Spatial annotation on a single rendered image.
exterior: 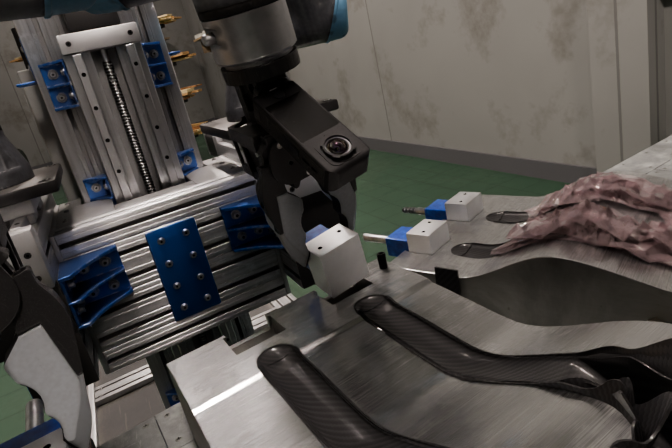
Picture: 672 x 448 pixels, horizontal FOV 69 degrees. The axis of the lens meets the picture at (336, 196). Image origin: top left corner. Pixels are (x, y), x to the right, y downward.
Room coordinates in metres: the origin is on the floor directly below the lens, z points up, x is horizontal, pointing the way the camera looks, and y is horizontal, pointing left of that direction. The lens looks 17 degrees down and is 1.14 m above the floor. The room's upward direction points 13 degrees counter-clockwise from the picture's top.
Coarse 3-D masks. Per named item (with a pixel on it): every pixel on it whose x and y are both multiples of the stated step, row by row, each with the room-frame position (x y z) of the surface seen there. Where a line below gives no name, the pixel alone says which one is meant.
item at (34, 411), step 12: (36, 408) 0.32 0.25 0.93; (36, 420) 0.31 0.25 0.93; (48, 420) 0.29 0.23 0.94; (24, 432) 0.28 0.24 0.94; (36, 432) 0.28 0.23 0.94; (48, 432) 0.28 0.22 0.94; (60, 432) 0.26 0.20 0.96; (0, 444) 0.28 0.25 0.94; (12, 444) 0.27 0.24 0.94; (24, 444) 0.27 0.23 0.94; (36, 444) 0.25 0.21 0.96; (48, 444) 0.25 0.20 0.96; (60, 444) 0.25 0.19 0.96
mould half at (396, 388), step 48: (384, 288) 0.46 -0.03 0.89; (432, 288) 0.44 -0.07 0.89; (288, 336) 0.41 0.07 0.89; (336, 336) 0.40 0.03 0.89; (384, 336) 0.38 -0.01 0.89; (480, 336) 0.36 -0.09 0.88; (528, 336) 0.33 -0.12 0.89; (576, 336) 0.29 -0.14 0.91; (624, 336) 0.26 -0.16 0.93; (192, 384) 0.37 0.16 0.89; (240, 384) 0.36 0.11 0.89; (336, 384) 0.34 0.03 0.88; (384, 384) 0.32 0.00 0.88; (432, 384) 0.31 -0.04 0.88; (480, 384) 0.28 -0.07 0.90; (192, 432) 0.40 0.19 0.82; (240, 432) 0.31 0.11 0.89; (288, 432) 0.30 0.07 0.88; (432, 432) 0.25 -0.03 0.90; (480, 432) 0.22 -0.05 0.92; (528, 432) 0.20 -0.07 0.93; (576, 432) 0.19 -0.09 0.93; (624, 432) 0.19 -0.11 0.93
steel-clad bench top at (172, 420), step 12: (660, 144) 0.95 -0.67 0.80; (636, 156) 0.92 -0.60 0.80; (648, 156) 0.90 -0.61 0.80; (660, 156) 0.89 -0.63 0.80; (612, 168) 0.88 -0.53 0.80; (624, 168) 0.87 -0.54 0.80; (636, 168) 0.85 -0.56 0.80; (648, 168) 0.84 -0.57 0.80; (660, 168) 0.83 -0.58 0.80; (168, 408) 0.47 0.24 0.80; (180, 408) 0.46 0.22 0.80; (168, 420) 0.45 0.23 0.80; (180, 420) 0.44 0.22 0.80; (132, 432) 0.44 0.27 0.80; (144, 432) 0.44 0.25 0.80; (156, 432) 0.43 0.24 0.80; (168, 432) 0.43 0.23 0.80; (180, 432) 0.43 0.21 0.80; (108, 444) 0.43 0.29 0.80; (120, 444) 0.43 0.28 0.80; (132, 444) 0.42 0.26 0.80; (144, 444) 0.42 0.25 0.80; (156, 444) 0.42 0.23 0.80; (168, 444) 0.41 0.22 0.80; (180, 444) 0.41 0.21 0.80; (192, 444) 0.41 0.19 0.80
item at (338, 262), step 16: (320, 224) 0.54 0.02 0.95; (320, 240) 0.48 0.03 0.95; (336, 240) 0.47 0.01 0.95; (352, 240) 0.47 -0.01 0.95; (320, 256) 0.45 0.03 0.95; (336, 256) 0.46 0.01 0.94; (352, 256) 0.47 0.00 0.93; (320, 272) 0.46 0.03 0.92; (336, 272) 0.46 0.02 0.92; (352, 272) 0.47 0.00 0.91; (368, 272) 0.48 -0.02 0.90; (320, 288) 0.48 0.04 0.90; (336, 288) 0.46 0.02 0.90
